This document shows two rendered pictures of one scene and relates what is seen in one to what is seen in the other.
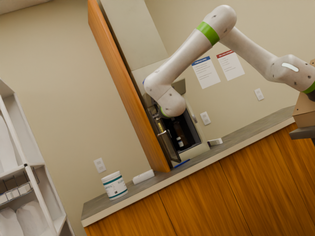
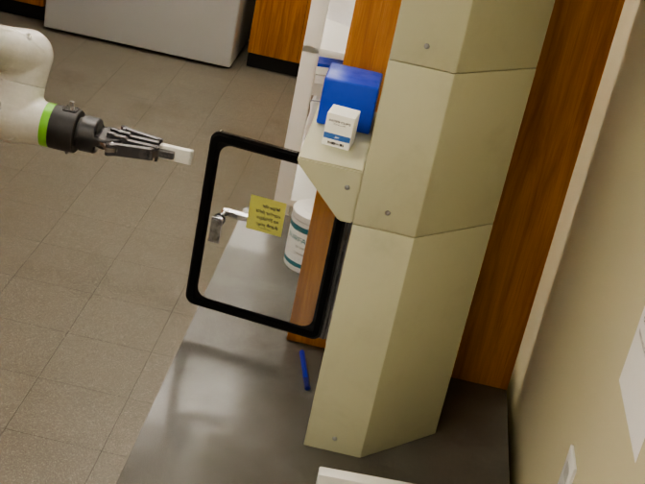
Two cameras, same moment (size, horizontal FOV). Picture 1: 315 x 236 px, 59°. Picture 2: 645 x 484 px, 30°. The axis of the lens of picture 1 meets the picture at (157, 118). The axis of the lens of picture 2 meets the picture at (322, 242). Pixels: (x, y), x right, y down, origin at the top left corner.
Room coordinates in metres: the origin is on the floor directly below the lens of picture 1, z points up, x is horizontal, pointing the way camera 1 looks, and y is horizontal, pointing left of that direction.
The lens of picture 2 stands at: (2.66, -2.09, 2.27)
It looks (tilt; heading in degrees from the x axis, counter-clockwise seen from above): 25 degrees down; 107
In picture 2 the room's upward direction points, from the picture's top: 12 degrees clockwise
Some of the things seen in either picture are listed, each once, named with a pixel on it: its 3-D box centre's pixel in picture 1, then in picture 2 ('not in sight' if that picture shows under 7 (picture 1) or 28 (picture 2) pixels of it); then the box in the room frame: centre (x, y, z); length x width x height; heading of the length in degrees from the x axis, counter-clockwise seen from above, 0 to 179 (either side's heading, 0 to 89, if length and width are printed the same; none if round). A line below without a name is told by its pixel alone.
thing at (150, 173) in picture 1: (143, 176); not in sight; (2.10, 0.27, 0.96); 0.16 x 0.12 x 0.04; 93
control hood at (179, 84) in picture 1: (166, 92); (335, 157); (2.04, -0.13, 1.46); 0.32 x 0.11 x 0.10; 105
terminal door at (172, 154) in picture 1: (164, 134); (267, 237); (1.89, 0.00, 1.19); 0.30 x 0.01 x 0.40; 9
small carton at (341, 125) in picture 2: not in sight; (341, 127); (2.05, -0.18, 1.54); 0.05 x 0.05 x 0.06; 10
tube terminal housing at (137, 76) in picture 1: (167, 113); (417, 245); (2.21, -0.08, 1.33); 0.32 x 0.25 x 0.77; 105
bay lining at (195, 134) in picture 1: (173, 129); not in sight; (2.21, -0.08, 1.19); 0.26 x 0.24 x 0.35; 105
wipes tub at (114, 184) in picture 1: (114, 185); not in sight; (1.85, 0.43, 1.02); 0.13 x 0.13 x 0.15
